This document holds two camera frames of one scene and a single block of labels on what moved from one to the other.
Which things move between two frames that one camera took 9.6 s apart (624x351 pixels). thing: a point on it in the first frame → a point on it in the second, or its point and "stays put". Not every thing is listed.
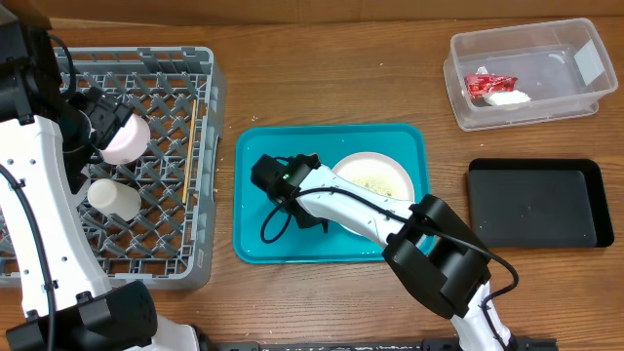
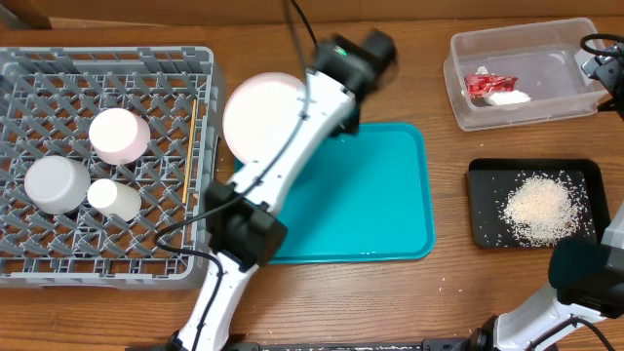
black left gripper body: (94, 124) → (351, 128)
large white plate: (380, 175) → (260, 111)
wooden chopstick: (190, 148) stays put
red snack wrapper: (477, 86) stays put
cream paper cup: (114, 197) stays put
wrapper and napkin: (503, 97) stays put
